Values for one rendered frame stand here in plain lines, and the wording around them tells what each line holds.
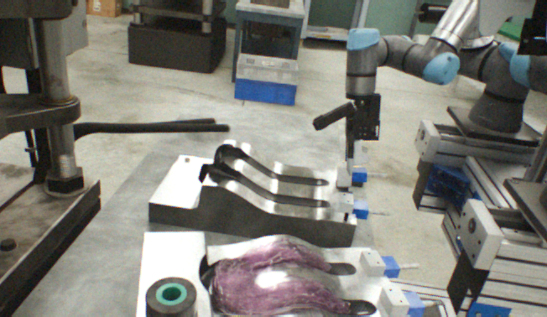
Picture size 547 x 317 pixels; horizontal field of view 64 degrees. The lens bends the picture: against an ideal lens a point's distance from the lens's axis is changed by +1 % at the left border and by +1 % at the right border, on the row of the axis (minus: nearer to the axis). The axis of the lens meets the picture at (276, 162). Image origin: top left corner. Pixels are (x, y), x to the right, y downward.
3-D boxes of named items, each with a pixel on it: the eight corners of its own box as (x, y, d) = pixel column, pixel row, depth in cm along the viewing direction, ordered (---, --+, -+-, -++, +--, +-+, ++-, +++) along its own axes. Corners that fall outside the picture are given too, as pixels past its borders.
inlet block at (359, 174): (384, 181, 119) (387, 163, 117) (388, 189, 114) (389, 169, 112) (336, 179, 120) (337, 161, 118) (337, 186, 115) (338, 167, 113)
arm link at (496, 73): (514, 101, 122) (533, 53, 116) (471, 85, 131) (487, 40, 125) (534, 96, 129) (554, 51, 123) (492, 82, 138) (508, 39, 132)
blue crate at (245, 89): (294, 93, 464) (296, 73, 454) (294, 106, 427) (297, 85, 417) (237, 85, 462) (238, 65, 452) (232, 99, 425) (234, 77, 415)
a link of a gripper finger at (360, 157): (370, 178, 110) (372, 141, 109) (346, 177, 110) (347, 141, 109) (368, 176, 113) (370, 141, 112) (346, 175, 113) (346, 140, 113)
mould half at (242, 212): (344, 199, 129) (353, 158, 123) (348, 254, 106) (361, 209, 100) (179, 172, 130) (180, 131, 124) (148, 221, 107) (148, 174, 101)
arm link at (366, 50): (389, 28, 103) (364, 29, 99) (386, 75, 107) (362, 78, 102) (365, 28, 109) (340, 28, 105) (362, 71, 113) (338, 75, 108)
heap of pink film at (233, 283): (326, 257, 95) (333, 228, 91) (356, 321, 80) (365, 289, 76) (206, 262, 89) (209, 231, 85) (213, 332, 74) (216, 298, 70)
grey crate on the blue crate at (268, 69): (296, 75, 454) (299, 60, 447) (297, 86, 418) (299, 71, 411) (238, 67, 452) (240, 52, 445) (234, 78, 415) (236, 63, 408)
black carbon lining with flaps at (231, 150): (328, 185, 121) (335, 155, 116) (329, 218, 106) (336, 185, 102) (205, 166, 122) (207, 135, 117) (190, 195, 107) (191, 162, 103)
